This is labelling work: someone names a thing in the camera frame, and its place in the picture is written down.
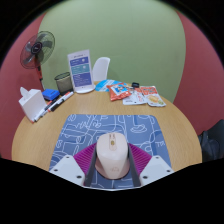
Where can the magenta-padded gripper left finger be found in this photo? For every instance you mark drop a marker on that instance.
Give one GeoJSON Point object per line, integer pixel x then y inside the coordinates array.
{"type": "Point", "coordinates": [83, 160]}

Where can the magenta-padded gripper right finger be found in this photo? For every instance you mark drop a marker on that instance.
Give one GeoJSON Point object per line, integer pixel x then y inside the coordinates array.
{"type": "Point", "coordinates": [141, 160]}

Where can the pale pink computer mouse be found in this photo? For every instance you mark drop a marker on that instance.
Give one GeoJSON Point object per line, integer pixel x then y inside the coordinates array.
{"type": "Point", "coordinates": [112, 155]}

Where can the blue patterned mouse pad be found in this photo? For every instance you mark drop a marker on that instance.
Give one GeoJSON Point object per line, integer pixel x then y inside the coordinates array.
{"type": "Point", "coordinates": [80, 131]}

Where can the white marker black cap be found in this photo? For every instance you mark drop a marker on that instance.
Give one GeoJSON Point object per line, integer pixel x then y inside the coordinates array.
{"type": "Point", "coordinates": [46, 110]}
{"type": "Point", "coordinates": [56, 104]}

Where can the orange white snack packet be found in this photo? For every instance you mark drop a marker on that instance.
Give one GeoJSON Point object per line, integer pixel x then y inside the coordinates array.
{"type": "Point", "coordinates": [152, 97]}

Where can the red snack bag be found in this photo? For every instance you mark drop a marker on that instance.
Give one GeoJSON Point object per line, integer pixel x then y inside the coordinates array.
{"type": "Point", "coordinates": [119, 92]}

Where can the blue whiteboard eraser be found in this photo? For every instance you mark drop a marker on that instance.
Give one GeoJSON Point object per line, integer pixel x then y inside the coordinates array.
{"type": "Point", "coordinates": [51, 94]}

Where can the black office chair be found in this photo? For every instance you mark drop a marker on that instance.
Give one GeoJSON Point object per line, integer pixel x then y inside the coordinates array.
{"type": "Point", "coordinates": [213, 141]}

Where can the white tissue box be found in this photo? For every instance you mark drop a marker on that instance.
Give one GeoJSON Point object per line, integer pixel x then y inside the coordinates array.
{"type": "Point", "coordinates": [32, 105]}

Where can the small black object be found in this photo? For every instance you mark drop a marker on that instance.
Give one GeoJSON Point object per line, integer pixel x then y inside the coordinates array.
{"type": "Point", "coordinates": [135, 84]}

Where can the light blue white packet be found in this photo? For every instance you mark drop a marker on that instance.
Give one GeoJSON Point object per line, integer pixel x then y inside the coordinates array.
{"type": "Point", "coordinates": [105, 84]}

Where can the black mesh pen cup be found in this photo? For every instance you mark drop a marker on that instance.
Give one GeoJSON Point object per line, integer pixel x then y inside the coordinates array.
{"type": "Point", "coordinates": [63, 83]}

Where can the blue white sign stand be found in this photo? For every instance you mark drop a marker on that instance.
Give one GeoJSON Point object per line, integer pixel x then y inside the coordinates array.
{"type": "Point", "coordinates": [80, 71]}

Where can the black red standing fan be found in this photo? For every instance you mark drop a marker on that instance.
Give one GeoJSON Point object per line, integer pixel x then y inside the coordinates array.
{"type": "Point", "coordinates": [36, 48]}

